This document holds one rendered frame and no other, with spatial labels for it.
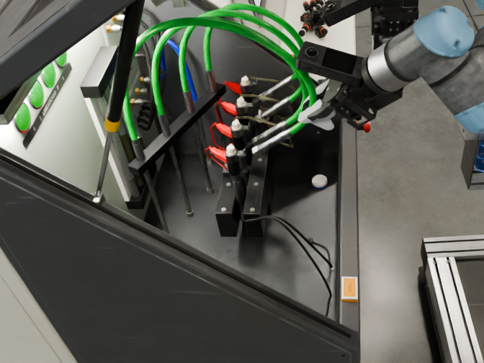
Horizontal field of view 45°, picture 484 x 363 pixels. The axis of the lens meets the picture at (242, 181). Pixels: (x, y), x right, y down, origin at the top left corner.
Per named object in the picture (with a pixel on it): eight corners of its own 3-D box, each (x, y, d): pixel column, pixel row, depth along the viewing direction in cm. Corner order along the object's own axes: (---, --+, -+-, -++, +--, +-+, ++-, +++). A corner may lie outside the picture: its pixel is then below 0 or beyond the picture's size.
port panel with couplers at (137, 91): (146, 124, 142) (109, 9, 121) (132, 124, 143) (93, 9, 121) (158, 92, 151) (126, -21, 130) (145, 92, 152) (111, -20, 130)
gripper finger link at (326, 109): (311, 127, 106) (343, 106, 99) (304, 123, 105) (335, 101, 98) (316, 108, 108) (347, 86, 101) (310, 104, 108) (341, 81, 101)
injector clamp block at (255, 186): (266, 256, 137) (259, 213, 126) (225, 256, 139) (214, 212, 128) (278, 157, 160) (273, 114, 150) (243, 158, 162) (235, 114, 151)
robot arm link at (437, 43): (469, 64, 81) (430, 17, 80) (410, 95, 90) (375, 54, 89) (487, 35, 85) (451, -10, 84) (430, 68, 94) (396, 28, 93)
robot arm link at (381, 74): (379, 64, 89) (390, 26, 92) (359, 77, 92) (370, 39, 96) (414, 91, 91) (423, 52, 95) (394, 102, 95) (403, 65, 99)
